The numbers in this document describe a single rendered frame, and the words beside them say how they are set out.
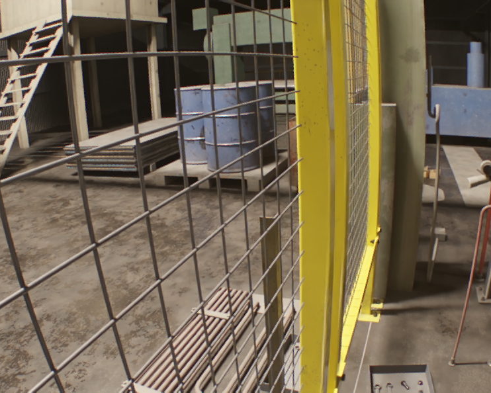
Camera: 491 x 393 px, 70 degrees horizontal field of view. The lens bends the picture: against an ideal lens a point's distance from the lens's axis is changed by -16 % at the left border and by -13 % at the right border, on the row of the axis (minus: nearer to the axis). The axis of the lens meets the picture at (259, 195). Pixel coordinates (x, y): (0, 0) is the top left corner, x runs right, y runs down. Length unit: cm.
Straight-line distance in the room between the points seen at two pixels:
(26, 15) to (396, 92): 826
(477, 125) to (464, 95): 50
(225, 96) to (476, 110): 396
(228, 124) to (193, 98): 68
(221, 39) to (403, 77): 923
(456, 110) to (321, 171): 590
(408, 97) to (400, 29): 33
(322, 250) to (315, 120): 21
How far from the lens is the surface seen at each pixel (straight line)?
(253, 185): 404
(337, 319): 92
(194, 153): 467
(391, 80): 200
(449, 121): 648
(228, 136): 410
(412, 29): 201
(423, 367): 178
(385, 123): 192
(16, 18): 964
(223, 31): 1097
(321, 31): 60
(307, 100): 60
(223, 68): 1095
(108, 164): 528
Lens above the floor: 119
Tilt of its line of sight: 18 degrees down
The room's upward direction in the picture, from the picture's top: 3 degrees counter-clockwise
